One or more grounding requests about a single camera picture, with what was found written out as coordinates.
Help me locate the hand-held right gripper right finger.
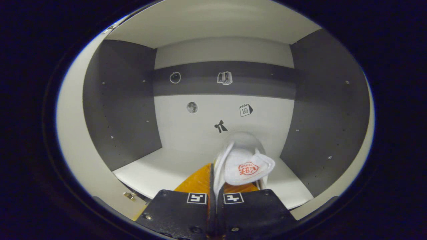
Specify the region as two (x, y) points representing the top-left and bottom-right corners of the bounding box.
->
(215, 183), (299, 240)

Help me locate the grey shoe cabinet door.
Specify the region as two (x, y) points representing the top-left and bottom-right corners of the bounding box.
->
(56, 32), (147, 221)
(290, 77), (376, 220)

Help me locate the white canvas shoe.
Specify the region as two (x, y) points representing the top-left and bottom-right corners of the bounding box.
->
(213, 132), (276, 204)

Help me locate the grey shoe cabinet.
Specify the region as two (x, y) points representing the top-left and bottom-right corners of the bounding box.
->
(55, 0), (376, 222)

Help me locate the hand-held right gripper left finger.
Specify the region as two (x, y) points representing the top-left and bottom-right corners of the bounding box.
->
(133, 163), (214, 240)

